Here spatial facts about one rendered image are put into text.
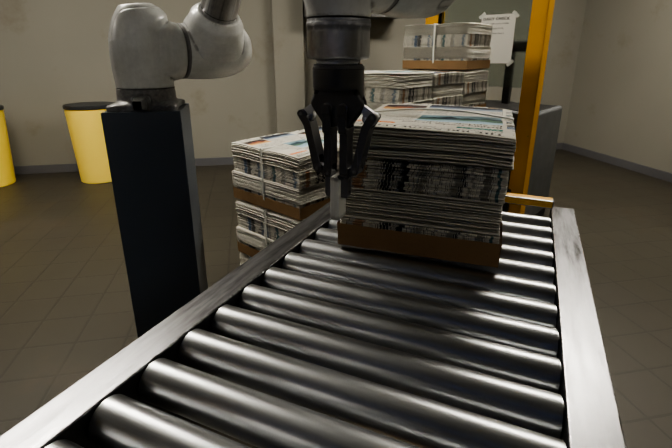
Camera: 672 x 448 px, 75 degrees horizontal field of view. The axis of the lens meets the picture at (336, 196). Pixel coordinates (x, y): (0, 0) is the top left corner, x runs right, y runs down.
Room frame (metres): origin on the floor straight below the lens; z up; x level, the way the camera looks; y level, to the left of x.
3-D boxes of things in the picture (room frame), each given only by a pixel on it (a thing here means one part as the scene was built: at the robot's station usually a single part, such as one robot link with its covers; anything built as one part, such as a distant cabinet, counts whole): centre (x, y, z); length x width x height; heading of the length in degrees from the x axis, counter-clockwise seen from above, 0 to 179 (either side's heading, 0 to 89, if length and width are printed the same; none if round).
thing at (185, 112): (1.27, 0.54, 0.50); 0.20 x 0.20 x 1.00; 11
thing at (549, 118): (3.09, -1.13, 0.40); 0.70 x 0.55 x 0.80; 49
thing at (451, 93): (2.27, -0.40, 0.95); 0.38 x 0.29 x 0.23; 48
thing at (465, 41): (2.49, -0.60, 0.65); 0.39 x 0.30 x 1.29; 49
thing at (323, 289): (0.58, -0.09, 0.77); 0.47 x 0.05 x 0.05; 66
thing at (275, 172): (1.95, -0.12, 0.42); 1.17 x 0.39 x 0.83; 139
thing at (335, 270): (0.64, -0.12, 0.77); 0.47 x 0.05 x 0.05; 66
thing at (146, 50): (1.27, 0.53, 1.17); 0.18 x 0.16 x 0.22; 129
